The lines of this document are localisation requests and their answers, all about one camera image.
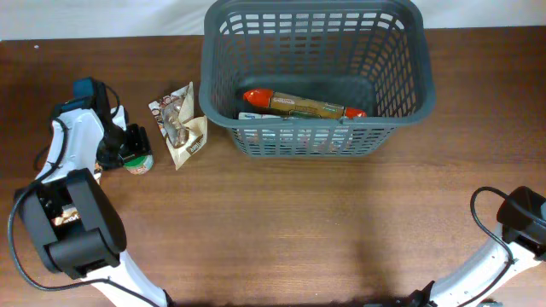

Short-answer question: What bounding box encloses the green lidded jar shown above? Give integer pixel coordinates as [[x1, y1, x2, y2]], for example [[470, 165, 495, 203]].
[[124, 154, 154, 175]]

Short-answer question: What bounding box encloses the beige mushroom snack pouch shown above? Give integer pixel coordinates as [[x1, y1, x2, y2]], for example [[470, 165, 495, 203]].
[[148, 82, 208, 170]]

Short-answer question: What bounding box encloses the tissue pack multipack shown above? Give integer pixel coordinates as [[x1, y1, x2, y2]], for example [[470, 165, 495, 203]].
[[232, 113, 363, 157]]

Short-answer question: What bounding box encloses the red spaghetti packet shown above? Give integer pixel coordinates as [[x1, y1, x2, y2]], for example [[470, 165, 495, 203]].
[[242, 89, 367, 119]]

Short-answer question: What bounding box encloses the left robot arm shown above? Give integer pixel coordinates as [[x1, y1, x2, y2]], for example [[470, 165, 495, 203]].
[[7, 78, 174, 306]]

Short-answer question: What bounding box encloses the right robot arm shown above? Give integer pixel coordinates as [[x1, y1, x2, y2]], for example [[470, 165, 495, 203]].
[[402, 186, 545, 307]]

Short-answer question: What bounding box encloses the beige bread bag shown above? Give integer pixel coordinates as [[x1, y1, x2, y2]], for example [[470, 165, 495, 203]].
[[49, 164, 103, 228]]

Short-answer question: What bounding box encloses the grey plastic basket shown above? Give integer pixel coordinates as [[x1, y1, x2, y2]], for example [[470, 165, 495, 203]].
[[199, 0, 436, 157]]

